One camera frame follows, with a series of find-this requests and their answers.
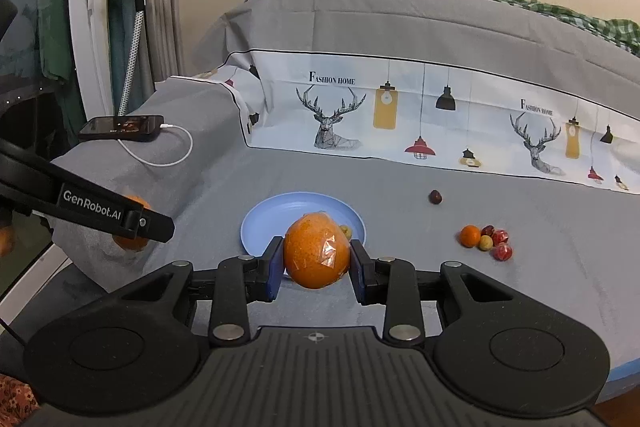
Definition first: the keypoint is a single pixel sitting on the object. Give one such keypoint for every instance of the plastic-wrapped large orange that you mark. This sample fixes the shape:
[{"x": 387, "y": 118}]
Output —
[{"x": 312, "y": 257}]

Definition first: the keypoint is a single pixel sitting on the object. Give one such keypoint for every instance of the red plastic-wrapped fruit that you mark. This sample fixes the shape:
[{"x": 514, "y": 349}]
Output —
[
  {"x": 503, "y": 252},
  {"x": 500, "y": 237}
]

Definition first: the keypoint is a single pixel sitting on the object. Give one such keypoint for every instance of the light blue plate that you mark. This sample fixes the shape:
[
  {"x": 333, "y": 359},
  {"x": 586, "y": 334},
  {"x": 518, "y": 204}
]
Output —
[{"x": 280, "y": 217}]

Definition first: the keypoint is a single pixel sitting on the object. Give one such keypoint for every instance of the black smartphone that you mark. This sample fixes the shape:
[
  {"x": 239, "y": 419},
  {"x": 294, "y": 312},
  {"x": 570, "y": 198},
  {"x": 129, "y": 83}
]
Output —
[{"x": 120, "y": 128}]

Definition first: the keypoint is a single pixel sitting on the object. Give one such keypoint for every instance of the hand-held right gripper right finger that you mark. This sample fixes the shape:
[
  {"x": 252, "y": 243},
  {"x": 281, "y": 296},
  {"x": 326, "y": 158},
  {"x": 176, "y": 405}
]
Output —
[{"x": 358, "y": 272}]

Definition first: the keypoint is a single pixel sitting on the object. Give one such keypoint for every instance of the dark red jujube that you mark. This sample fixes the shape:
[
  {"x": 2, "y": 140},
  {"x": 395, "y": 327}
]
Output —
[
  {"x": 487, "y": 230},
  {"x": 436, "y": 196}
]

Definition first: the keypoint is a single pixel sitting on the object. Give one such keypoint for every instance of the floral cloth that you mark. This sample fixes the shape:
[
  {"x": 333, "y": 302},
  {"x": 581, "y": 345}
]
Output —
[{"x": 12, "y": 399}]

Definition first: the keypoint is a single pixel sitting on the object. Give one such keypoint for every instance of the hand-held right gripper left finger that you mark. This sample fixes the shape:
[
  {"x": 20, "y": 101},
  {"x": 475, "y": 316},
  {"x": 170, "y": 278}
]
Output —
[{"x": 274, "y": 269}]

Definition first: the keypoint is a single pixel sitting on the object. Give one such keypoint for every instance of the small tangerine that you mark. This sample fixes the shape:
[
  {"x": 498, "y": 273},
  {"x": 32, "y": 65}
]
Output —
[{"x": 470, "y": 235}]

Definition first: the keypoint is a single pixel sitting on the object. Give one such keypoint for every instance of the small yellow-green fruit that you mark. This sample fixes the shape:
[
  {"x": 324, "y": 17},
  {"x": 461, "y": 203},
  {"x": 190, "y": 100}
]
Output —
[
  {"x": 346, "y": 232},
  {"x": 485, "y": 243}
]

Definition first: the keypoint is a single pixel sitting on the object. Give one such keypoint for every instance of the white round frame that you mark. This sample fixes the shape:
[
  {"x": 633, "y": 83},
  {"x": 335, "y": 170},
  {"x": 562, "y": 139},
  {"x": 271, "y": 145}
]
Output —
[{"x": 87, "y": 47}]

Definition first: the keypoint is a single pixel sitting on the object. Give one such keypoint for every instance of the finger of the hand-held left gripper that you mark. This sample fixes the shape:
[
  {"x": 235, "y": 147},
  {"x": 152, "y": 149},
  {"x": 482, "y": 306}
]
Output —
[{"x": 150, "y": 227}]

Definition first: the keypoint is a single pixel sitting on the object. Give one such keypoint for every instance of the grey printed quilt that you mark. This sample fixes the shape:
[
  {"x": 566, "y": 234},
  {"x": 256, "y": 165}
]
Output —
[{"x": 400, "y": 22}]

